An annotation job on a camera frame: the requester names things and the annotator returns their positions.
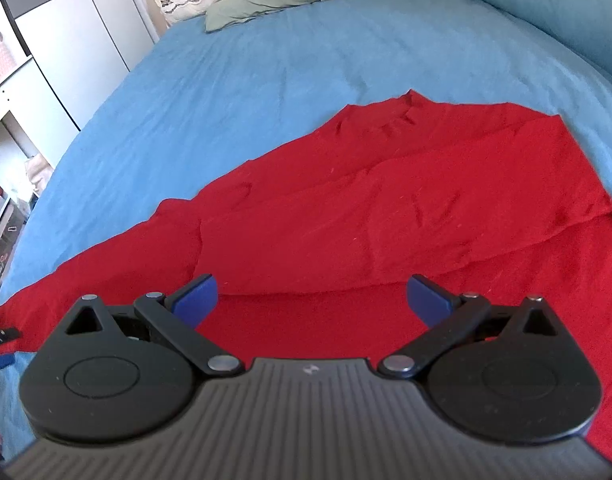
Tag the white shelf unit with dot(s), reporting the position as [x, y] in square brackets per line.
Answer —
[6, 199]

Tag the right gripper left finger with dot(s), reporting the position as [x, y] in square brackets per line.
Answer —
[115, 373]

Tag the red garment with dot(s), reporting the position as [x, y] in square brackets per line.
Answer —
[312, 244]

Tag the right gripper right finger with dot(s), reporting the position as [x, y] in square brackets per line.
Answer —
[502, 373]

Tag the blue bed sheet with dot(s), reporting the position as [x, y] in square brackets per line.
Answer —
[201, 104]

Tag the white wardrobe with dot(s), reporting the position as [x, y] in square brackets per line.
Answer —
[82, 51]

